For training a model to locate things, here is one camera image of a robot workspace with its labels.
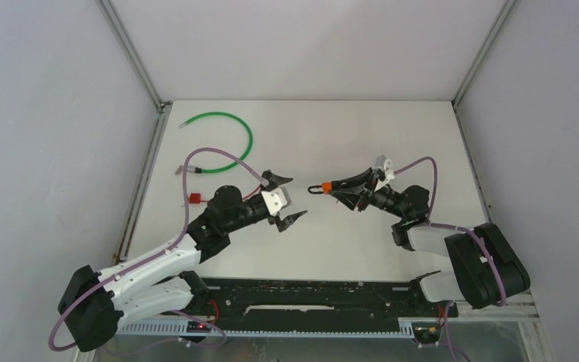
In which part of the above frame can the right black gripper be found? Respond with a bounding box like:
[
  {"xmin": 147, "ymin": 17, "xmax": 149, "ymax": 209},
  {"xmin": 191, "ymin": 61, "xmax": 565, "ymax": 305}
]
[{"xmin": 329, "ymin": 167, "xmax": 407, "ymax": 220}]

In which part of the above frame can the red cable lock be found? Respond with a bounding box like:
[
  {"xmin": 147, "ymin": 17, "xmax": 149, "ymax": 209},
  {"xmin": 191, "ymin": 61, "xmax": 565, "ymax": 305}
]
[{"xmin": 188, "ymin": 186, "xmax": 261, "ymax": 204}]

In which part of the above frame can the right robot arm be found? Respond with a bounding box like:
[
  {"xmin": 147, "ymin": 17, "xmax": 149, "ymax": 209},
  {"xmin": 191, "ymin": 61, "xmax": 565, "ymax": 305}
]
[{"xmin": 322, "ymin": 168, "xmax": 531, "ymax": 315}]

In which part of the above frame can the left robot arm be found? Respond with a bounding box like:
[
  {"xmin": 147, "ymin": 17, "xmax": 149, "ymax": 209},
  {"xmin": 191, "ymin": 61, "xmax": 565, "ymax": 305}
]
[{"xmin": 57, "ymin": 170, "xmax": 303, "ymax": 352}]

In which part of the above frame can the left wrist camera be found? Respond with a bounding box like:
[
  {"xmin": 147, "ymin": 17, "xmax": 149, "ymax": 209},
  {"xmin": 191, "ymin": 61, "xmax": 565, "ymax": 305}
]
[{"xmin": 260, "ymin": 187, "xmax": 292, "ymax": 216}]

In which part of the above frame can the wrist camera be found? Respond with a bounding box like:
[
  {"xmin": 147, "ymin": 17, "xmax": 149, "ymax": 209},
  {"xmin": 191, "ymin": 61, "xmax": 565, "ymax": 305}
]
[
  {"xmin": 260, "ymin": 187, "xmax": 292, "ymax": 216},
  {"xmin": 372, "ymin": 155, "xmax": 395, "ymax": 192}
]

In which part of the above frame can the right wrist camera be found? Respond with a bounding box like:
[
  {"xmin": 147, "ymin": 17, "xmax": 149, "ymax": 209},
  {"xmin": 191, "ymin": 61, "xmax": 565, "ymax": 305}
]
[{"xmin": 372, "ymin": 155, "xmax": 395, "ymax": 192}]

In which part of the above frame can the green cable lock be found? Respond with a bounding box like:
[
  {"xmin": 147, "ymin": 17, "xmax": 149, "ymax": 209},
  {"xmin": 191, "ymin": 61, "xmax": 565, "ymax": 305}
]
[{"xmin": 175, "ymin": 110, "xmax": 254, "ymax": 161}]

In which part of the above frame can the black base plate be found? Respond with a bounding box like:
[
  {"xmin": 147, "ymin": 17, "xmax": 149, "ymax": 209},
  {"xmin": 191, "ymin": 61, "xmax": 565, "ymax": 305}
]
[{"xmin": 181, "ymin": 277, "xmax": 458, "ymax": 332}]

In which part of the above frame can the grey cable duct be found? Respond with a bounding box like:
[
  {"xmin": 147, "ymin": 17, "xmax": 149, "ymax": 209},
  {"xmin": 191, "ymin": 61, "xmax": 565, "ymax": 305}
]
[{"xmin": 116, "ymin": 318, "xmax": 415, "ymax": 339}]

